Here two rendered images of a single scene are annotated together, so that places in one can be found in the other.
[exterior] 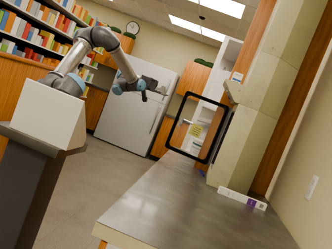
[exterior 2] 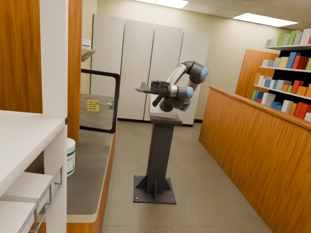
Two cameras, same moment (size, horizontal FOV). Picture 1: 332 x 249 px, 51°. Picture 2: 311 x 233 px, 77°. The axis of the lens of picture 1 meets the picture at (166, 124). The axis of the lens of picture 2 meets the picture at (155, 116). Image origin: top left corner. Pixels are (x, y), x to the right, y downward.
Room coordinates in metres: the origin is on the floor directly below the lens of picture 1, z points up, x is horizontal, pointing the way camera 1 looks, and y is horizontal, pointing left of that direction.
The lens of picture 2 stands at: (3.51, -0.11, 1.51)
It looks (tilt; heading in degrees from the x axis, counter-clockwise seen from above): 16 degrees down; 165
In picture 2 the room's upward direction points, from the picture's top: 8 degrees clockwise
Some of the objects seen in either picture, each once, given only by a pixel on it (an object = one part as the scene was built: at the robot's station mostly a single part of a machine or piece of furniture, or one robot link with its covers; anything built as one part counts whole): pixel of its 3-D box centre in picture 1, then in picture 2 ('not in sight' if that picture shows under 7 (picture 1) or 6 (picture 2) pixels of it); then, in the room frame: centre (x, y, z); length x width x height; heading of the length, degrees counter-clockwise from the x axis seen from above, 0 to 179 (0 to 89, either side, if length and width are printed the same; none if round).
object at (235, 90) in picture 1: (230, 92); (83, 56); (2.04, -0.28, 1.46); 0.32 x 0.11 x 0.10; 174
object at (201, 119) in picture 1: (196, 127); (94, 101); (2.23, -0.19, 1.19); 0.30 x 0.01 x 0.40; 75
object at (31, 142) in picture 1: (42, 137); (164, 117); (1.58, 0.51, 0.92); 0.32 x 0.32 x 0.04; 82
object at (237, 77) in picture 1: (236, 78); (86, 44); (1.96, -0.27, 1.54); 0.05 x 0.05 x 0.06; 88
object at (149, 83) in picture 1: (148, 84); (159, 88); (2.32, 0.21, 1.34); 0.12 x 0.08 x 0.09; 85
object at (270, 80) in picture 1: (251, 125); not in sight; (2.02, -0.46, 1.33); 0.32 x 0.25 x 0.77; 174
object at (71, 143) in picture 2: not in sight; (59, 157); (2.63, -0.31, 1.02); 0.13 x 0.13 x 0.15
